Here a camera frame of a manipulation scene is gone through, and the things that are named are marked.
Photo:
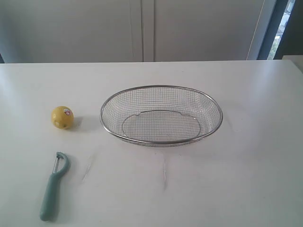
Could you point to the yellow lemon with sticker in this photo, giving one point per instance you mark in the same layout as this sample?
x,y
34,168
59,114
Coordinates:
x,y
62,117

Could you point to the teal handled vegetable peeler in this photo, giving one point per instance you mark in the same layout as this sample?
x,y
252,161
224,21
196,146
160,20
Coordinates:
x,y
51,196

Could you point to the oval steel mesh basket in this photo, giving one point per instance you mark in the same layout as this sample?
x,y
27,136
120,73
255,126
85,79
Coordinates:
x,y
161,115

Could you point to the white cabinet doors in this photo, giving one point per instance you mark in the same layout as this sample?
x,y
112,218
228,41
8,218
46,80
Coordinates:
x,y
33,31

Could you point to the dark window frame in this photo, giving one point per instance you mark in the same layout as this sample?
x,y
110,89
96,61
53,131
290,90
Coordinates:
x,y
292,38

